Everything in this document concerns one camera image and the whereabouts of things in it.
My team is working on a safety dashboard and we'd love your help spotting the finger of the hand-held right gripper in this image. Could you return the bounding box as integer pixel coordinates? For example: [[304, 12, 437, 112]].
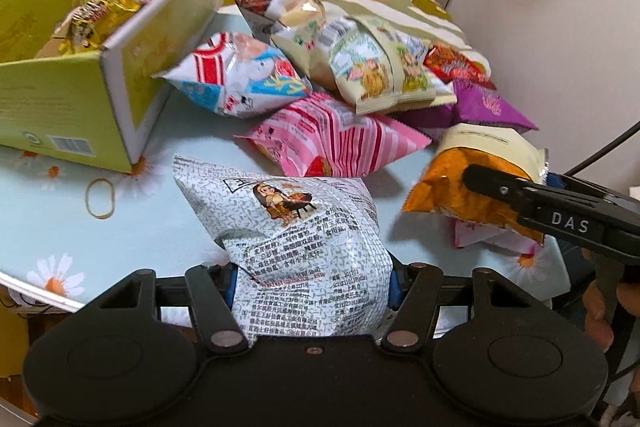
[[462, 163, 532, 220], [545, 173, 608, 198]]

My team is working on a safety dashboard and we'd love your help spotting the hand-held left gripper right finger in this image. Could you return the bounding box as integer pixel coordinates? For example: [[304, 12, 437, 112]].
[[380, 262, 542, 355]]

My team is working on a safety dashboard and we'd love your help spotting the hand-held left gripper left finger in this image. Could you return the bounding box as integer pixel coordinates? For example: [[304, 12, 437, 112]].
[[95, 263, 251, 355]]

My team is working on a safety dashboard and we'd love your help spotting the orange cream snack packet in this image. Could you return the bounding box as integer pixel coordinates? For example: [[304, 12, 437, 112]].
[[402, 123, 550, 248]]

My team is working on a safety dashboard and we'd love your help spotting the purple snack packet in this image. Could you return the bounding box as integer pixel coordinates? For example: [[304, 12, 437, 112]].
[[400, 79, 538, 142]]

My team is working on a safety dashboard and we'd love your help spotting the white grey printed snack packet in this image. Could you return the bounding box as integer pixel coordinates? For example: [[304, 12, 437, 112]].
[[172, 153, 393, 338]]

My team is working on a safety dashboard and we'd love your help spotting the pink striped snack packet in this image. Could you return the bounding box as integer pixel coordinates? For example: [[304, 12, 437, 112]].
[[234, 92, 433, 178]]

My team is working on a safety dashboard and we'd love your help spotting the red blue white snack packet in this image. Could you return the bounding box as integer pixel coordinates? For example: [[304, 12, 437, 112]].
[[152, 32, 313, 118]]

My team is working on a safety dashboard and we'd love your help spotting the green cardboard box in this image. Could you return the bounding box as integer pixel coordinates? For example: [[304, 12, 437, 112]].
[[0, 0, 237, 172]]

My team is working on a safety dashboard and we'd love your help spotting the person's right hand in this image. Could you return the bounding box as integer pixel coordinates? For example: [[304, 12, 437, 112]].
[[580, 249, 640, 355]]

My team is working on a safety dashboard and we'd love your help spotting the pink white snack packet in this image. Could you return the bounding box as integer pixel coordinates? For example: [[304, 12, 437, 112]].
[[452, 217, 543, 255]]

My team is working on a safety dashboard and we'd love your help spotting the yellow rubber band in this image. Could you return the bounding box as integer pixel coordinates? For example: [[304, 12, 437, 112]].
[[85, 178, 117, 220]]

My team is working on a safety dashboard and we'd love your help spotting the dark red snack packet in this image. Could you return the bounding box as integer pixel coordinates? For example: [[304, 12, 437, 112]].
[[231, 0, 286, 42]]

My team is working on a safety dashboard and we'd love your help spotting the gold wrapped snack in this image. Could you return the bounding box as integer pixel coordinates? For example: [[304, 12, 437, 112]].
[[57, 0, 141, 55]]

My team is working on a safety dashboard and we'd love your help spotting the black cable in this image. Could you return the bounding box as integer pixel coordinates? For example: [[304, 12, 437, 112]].
[[565, 119, 640, 178]]

